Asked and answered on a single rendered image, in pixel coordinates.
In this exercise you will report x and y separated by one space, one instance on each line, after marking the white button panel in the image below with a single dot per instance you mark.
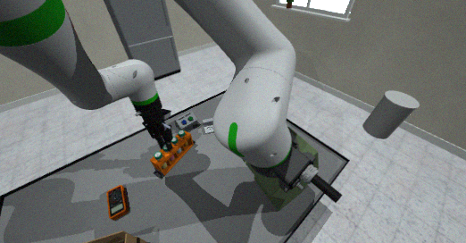
186 122

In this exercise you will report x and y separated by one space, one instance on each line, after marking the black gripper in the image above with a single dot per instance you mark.
162 135

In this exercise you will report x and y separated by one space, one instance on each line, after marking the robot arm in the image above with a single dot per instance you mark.
250 119

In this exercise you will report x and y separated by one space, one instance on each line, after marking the orange handheld multimeter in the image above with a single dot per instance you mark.
117 202

